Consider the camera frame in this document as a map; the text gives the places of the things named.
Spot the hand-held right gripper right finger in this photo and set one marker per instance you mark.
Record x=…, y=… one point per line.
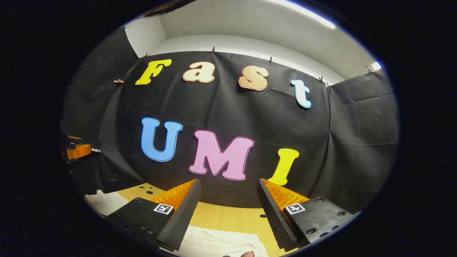
x=273, y=217

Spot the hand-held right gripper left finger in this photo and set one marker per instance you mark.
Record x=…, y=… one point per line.
x=185, y=214

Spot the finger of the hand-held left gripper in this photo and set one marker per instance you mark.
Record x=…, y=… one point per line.
x=80, y=151

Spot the white jeans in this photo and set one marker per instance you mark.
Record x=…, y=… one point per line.
x=221, y=242

